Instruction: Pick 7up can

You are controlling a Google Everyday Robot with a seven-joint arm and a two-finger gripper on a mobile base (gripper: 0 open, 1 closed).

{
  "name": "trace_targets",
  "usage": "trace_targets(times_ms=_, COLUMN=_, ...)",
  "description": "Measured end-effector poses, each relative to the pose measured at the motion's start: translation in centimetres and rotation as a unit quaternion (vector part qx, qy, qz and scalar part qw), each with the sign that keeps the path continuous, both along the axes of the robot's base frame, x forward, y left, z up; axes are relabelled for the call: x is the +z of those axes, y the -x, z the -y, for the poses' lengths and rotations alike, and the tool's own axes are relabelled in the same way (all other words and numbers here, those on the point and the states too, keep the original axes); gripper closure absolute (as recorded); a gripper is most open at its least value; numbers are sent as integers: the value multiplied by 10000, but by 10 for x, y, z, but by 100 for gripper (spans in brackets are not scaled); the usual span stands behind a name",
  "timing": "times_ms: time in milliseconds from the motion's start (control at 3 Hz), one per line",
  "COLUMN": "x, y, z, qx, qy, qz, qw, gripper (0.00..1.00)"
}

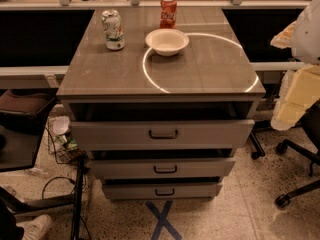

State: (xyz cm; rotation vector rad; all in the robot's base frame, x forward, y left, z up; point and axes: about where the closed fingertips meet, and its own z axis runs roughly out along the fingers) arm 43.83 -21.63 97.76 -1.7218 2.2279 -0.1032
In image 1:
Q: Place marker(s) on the middle grey drawer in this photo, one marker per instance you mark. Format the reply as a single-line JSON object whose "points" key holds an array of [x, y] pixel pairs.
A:
{"points": [[161, 168]]}

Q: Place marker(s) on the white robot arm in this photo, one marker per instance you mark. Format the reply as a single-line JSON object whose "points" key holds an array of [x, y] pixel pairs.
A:
{"points": [[306, 38]]}

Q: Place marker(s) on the top grey drawer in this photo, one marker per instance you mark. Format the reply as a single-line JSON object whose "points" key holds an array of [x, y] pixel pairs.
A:
{"points": [[161, 135]]}

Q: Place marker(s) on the white paper bowl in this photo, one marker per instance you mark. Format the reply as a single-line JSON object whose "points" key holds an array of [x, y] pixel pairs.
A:
{"points": [[167, 42]]}

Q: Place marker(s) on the black chair left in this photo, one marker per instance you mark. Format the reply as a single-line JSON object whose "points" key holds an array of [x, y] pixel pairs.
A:
{"points": [[23, 116]]}

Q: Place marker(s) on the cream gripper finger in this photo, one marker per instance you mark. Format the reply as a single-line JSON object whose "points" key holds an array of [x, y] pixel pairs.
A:
{"points": [[298, 92], [284, 39]]}

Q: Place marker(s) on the red cola can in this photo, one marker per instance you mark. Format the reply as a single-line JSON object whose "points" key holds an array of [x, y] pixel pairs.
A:
{"points": [[168, 14]]}

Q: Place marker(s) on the green white 7up can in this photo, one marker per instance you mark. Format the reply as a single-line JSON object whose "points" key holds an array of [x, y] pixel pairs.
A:
{"points": [[112, 29]]}

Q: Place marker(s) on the bottom grey drawer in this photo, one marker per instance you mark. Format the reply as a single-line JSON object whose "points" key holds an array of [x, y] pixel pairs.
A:
{"points": [[162, 191]]}

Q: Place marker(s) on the blue tape cross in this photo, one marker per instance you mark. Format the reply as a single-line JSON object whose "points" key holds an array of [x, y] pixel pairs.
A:
{"points": [[162, 221]]}

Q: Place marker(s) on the grey drawer cabinet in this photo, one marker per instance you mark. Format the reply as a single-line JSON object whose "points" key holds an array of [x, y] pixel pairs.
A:
{"points": [[211, 79]]}

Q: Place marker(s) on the white sneaker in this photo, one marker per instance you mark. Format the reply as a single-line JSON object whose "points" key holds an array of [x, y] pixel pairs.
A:
{"points": [[35, 229]]}

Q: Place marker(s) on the black stand pole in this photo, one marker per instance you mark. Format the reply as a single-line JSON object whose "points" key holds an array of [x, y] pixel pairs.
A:
{"points": [[77, 201]]}

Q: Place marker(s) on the grey drawer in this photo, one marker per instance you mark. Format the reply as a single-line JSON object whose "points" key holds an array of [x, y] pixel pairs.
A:
{"points": [[162, 191], [161, 135], [161, 168]]}

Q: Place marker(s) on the wire waste basket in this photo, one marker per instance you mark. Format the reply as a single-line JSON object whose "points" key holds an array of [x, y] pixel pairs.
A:
{"points": [[61, 143]]}

